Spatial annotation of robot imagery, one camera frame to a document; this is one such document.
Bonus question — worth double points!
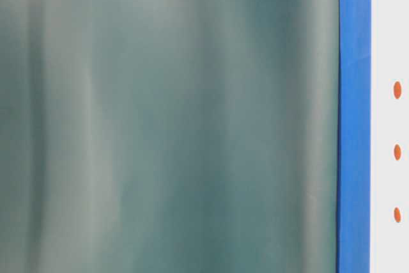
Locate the red dot mark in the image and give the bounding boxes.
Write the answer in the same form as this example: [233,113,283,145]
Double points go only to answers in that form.
[393,81,402,99]
[393,207,401,223]
[394,144,401,160]

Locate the blue table cloth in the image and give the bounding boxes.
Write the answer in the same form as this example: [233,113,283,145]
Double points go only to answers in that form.
[337,0,371,272]

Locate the white board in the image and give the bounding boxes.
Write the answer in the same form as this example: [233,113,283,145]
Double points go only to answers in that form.
[370,0,408,272]

